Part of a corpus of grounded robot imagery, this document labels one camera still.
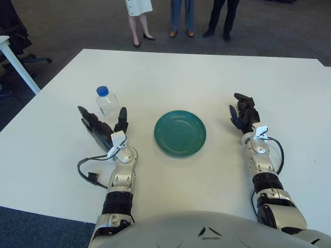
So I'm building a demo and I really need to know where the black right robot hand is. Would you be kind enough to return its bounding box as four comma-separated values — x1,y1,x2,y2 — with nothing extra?
228,92,261,134

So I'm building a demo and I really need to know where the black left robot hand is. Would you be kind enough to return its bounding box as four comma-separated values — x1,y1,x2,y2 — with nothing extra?
77,105,129,153

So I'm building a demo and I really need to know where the clear bottle with blue cap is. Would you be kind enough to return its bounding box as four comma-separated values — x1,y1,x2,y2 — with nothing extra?
96,86,122,124

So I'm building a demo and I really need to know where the green round plate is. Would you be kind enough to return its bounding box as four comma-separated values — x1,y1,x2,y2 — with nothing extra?
154,110,207,157

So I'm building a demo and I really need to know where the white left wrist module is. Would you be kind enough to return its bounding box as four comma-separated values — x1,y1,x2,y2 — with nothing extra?
107,131,129,163

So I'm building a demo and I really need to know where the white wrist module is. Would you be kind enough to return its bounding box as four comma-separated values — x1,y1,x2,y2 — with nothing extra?
252,125,269,142
107,131,129,163

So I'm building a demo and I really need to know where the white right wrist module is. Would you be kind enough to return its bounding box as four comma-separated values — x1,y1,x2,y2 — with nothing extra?
252,125,269,142

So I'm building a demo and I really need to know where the person in black trousers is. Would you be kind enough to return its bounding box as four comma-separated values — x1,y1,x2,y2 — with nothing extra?
202,0,240,42

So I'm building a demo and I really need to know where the white side table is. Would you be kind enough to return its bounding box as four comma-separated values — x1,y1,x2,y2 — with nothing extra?
0,35,41,95

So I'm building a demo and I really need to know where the person in blue jeans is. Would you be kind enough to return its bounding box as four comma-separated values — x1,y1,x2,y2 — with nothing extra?
169,0,195,38

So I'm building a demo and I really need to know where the grey robot torso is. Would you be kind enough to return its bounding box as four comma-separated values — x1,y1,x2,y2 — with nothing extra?
90,210,331,248

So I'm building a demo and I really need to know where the person in white skirt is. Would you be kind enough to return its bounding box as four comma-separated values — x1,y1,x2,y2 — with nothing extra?
124,0,157,48

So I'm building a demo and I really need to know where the black office chair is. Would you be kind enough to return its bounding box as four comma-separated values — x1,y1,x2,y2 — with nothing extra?
0,0,52,90

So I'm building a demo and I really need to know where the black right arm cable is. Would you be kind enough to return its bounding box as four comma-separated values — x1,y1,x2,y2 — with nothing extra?
263,136,285,175

